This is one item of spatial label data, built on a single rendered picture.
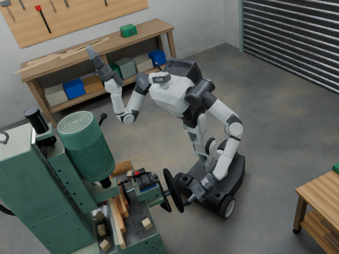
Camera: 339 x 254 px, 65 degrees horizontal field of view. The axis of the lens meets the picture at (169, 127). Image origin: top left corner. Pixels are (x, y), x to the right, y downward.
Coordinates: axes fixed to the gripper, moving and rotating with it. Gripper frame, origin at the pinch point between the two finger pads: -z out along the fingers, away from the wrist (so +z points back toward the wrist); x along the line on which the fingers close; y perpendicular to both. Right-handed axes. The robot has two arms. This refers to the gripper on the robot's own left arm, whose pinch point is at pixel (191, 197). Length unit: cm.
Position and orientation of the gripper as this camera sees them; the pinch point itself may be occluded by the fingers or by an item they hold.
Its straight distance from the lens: 164.2
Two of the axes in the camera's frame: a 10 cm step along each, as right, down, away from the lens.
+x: -4.7, -6.3, 6.2
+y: -5.3, -3.6, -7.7
